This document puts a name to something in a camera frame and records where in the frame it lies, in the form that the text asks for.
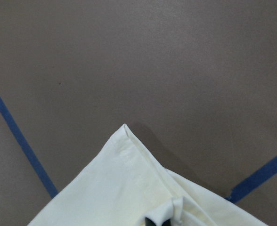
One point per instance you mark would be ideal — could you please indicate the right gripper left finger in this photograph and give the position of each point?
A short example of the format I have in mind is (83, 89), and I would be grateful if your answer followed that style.
(149, 222)

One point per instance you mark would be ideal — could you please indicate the white long-sleeve printed shirt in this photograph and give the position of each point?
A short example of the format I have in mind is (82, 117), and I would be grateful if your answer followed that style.
(125, 183)

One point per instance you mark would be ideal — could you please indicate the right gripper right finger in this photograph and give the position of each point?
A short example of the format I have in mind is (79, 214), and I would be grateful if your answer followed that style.
(167, 223)

